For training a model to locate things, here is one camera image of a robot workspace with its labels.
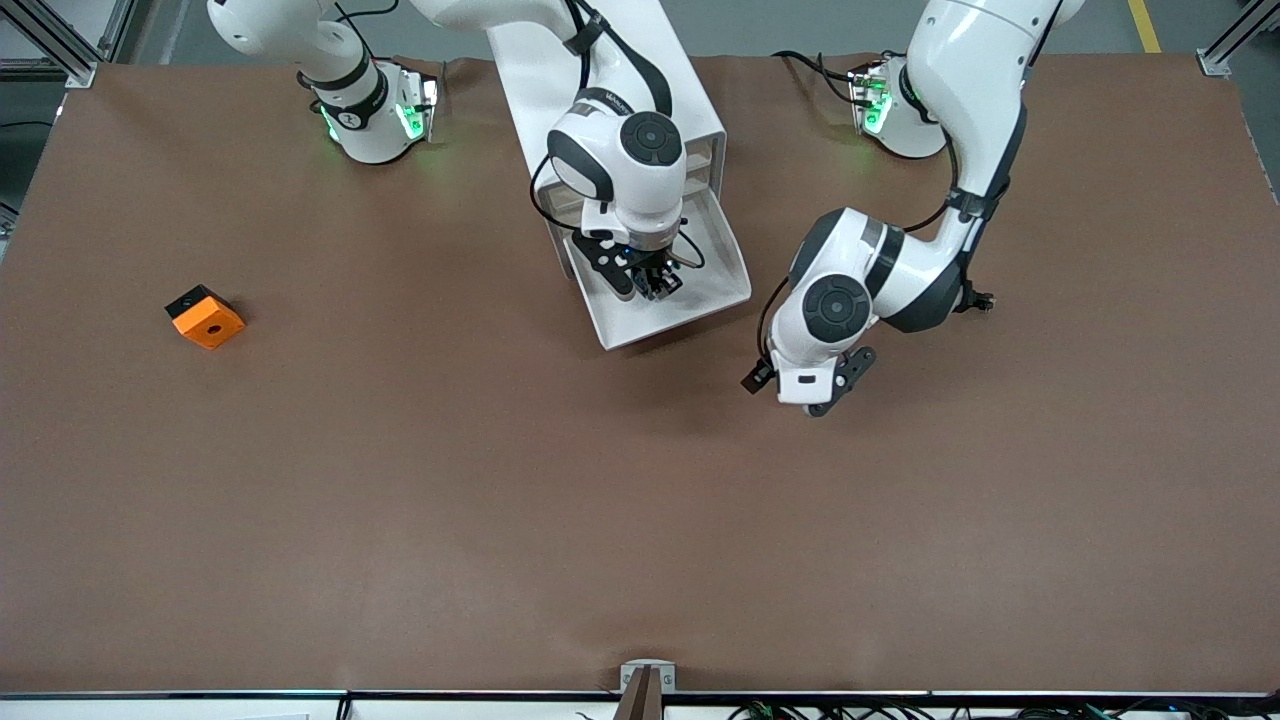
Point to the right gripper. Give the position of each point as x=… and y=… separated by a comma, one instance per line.
x=658, y=273

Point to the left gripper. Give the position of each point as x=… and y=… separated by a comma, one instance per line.
x=757, y=375

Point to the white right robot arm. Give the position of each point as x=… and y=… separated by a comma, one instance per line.
x=640, y=190

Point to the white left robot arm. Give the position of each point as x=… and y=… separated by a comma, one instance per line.
x=970, y=100

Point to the brown table cover mat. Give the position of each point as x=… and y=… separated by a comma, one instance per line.
x=600, y=550

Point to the orange and black box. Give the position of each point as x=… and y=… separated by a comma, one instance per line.
x=208, y=322

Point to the small black switch part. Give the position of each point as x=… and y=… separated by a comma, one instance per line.
x=982, y=300

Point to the grey metal bracket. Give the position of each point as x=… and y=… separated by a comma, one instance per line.
x=648, y=676

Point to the aluminium frame profile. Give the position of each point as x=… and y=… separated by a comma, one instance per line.
x=50, y=40
x=1235, y=40

